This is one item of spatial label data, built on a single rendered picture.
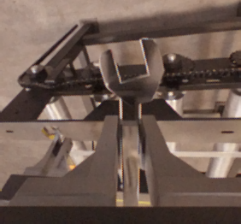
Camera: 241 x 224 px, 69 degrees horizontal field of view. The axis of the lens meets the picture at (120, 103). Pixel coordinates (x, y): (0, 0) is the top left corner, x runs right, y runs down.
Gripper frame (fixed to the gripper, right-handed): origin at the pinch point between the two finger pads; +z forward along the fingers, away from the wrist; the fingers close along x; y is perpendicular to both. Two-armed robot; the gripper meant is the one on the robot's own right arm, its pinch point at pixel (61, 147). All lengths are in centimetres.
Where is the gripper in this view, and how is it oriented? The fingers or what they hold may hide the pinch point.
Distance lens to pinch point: 44.6
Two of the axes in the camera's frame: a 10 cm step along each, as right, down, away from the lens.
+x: -9.8, 0.3, 2.1
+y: -1.6, -7.6, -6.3
